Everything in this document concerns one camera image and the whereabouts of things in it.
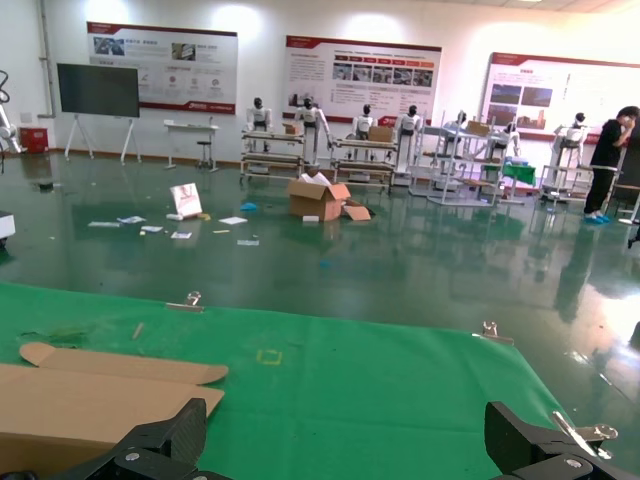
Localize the white machine base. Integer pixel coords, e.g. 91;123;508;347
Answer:
0;209;16;249

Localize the metal shelf rack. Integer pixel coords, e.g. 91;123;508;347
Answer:
332;137;399;194
240;128;306;185

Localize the white narrow table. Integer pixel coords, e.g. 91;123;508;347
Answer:
163;118;220;171

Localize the grey metal frame table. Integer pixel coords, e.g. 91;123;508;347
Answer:
407;122;506;207

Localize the red white wall poster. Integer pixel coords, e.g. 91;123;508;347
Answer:
284;34;444;129
482;51;640;136
86;20;239;116

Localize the white humanoid robot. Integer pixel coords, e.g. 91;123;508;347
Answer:
552;112;594;166
442;110;471;136
394;104;426;176
244;97;275;154
293;97;331;166
352;103;379;146
499;122;522;161

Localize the silver binder clip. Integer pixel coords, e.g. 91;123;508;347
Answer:
472;320;516;347
166;289;206;314

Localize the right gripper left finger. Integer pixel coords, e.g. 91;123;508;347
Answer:
47;397;208;480

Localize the white robot cart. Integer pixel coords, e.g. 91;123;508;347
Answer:
537;134;624;204

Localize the black stool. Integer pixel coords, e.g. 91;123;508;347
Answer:
195;141;220;173

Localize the red box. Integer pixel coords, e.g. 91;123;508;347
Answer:
19;127;50;155

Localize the black screen on stand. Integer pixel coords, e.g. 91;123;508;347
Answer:
56;62;144;165

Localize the grey wall pipe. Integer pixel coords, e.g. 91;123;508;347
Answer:
38;0;56;120

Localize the open cardboard receiving box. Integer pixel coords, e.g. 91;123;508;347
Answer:
0;342;230;474

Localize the dark desk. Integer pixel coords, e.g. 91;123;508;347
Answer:
612;149;640;224

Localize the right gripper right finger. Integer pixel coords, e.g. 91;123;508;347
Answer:
484;401;624;480

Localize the green table cloth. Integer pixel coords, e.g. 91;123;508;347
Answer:
0;282;581;480

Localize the red white paper bag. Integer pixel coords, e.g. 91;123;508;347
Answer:
167;183;205;221

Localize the table with green cloth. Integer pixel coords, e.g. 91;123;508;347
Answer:
482;159;539;206

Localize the large open cardboard box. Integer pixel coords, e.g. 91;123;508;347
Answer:
285;169;374;223

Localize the person in black clothes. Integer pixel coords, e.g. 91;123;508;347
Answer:
582;104;640;225

